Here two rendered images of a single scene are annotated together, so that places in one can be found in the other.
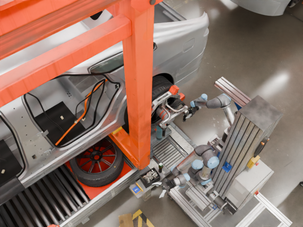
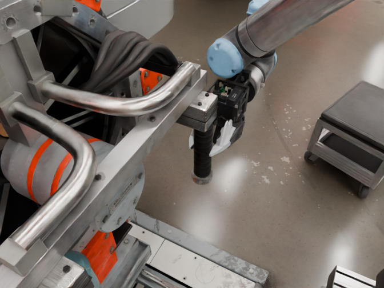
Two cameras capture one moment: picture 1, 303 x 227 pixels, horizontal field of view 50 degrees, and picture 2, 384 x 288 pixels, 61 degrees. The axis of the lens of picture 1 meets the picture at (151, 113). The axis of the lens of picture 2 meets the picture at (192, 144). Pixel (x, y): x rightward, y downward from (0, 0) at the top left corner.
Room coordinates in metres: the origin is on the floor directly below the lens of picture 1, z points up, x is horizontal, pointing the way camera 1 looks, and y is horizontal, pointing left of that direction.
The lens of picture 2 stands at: (1.78, -0.23, 1.28)
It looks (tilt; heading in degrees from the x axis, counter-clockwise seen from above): 45 degrees down; 339
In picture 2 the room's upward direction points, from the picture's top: straight up
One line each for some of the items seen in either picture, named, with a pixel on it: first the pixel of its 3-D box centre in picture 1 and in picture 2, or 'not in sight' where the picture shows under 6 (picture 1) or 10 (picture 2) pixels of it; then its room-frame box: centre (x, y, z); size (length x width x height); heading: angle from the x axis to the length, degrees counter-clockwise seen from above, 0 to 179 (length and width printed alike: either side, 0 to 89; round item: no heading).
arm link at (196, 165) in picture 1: (197, 166); not in sight; (1.45, -0.49, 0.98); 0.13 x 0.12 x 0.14; 28
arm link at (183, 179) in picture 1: (183, 178); not in sight; (1.21, -0.32, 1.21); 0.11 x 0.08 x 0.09; 118
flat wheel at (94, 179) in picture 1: (97, 159); not in sight; (1.79, 0.67, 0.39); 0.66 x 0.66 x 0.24
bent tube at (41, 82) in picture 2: (175, 104); (116, 60); (2.21, -0.28, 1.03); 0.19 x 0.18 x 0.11; 41
